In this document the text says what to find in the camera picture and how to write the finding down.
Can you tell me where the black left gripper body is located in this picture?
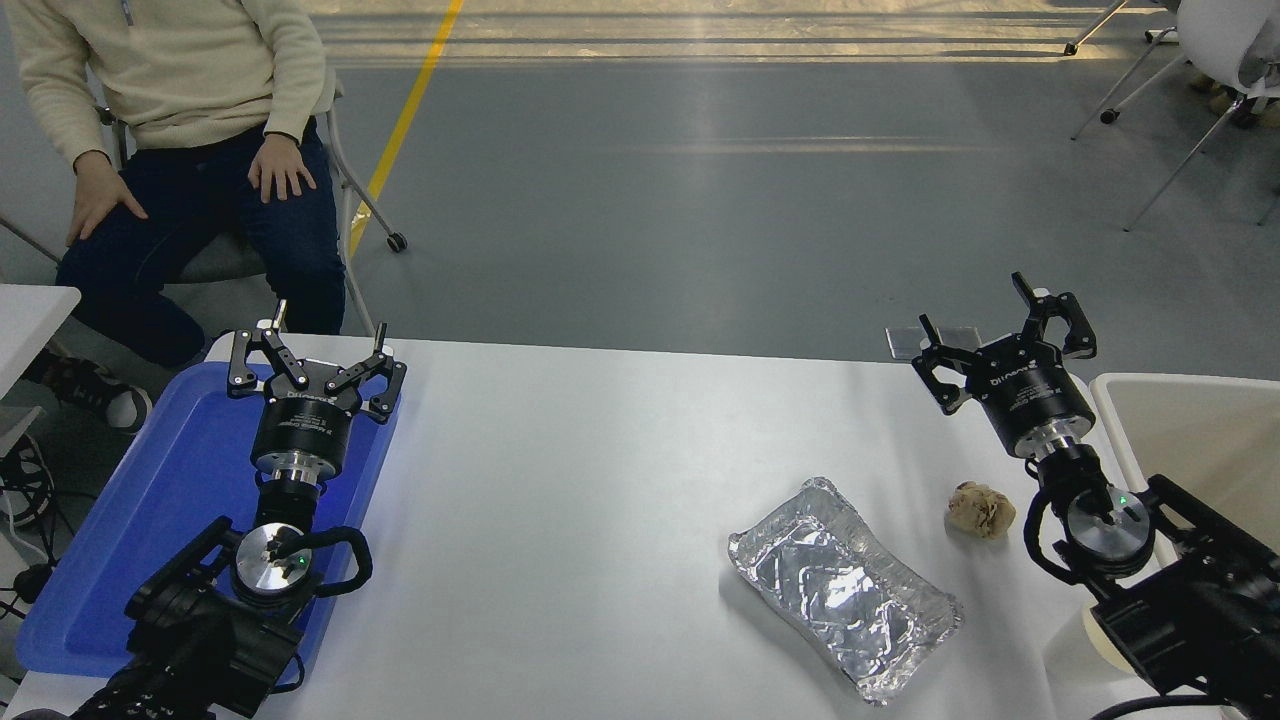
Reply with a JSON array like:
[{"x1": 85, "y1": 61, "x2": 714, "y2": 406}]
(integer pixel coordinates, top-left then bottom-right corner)
[{"x1": 250, "y1": 360, "x2": 363, "y2": 465}]

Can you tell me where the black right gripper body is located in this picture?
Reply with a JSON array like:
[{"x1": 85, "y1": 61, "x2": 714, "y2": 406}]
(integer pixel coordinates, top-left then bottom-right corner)
[{"x1": 970, "y1": 340, "x2": 1097, "y2": 459}]

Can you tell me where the white paper cup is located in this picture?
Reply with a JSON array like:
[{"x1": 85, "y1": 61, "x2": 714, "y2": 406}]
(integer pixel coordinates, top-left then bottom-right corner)
[{"x1": 1041, "y1": 598, "x2": 1129, "y2": 713}]

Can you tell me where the person's left hand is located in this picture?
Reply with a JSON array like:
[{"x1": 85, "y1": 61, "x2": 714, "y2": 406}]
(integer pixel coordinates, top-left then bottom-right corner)
[{"x1": 247, "y1": 132, "x2": 318, "y2": 204}]

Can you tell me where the person's right hand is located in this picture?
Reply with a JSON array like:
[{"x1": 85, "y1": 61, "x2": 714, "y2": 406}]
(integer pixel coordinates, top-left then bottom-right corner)
[{"x1": 66, "y1": 150, "x2": 149, "y2": 248}]

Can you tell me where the grey office chair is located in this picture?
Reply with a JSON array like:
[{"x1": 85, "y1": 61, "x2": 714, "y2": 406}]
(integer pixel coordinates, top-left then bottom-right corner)
[{"x1": 0, "y1": 70, "x2": 409, "y2": 336}]

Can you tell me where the crumpled tan paper ball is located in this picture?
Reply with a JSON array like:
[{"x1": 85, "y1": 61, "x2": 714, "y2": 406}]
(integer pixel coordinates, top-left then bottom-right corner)
[{"x1": 947, "y1": 481, "x2": 1018, "y2": 541}]

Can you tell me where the large pale bin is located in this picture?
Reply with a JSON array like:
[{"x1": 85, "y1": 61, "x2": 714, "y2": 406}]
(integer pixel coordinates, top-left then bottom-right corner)
[{"x1": 1088, "y1": 372, "x2": 1280, "y2": 566}]

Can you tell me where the blue plastic tray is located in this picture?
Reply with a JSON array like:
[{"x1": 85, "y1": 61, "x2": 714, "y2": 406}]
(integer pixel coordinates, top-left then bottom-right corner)
[{"x1": 15, "y1": 360, "x2": 401, "y2": 691}]

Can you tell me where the crumpled silver foil tray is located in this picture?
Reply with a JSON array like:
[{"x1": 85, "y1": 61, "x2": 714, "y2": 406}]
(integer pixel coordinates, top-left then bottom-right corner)
[{"x1": 727, "y1": 477, "x2": 966, "y2": 707}]

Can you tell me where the white side table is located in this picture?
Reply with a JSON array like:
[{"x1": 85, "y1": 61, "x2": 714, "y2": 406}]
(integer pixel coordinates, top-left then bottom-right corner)
[{"x1": 0, "y1": 285, "x2": 81, "y2": 401}]

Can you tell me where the tan shoe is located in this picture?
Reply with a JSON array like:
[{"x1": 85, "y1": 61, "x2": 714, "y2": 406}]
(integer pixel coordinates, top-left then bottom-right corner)
[{"x1": 1190, "y1": 72, "x2": 1246, "y2": 116}]

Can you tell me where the metal chair leg with caster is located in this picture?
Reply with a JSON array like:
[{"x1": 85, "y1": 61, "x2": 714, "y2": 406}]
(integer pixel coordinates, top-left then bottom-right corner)
[{"x1": 1063, "y1": 0, "x2": 1131, "y2": 56}]

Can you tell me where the person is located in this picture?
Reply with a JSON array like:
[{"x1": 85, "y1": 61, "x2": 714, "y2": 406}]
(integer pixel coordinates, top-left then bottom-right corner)
[{"x1": 0, "y1": 0, "x2": 348, "y2": 433}]

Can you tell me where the white chair with metal legs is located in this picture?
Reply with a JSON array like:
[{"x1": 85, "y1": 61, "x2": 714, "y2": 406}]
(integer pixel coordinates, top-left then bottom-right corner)
[{"x1": 1072, "y1": 0, "x2": 1280, "y2": 233}]

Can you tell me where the white cable coil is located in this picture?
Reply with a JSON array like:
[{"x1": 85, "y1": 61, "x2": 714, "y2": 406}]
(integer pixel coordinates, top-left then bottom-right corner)
[{"x1": 0, "y1": 435, "x2": 56, "y2": 528}]

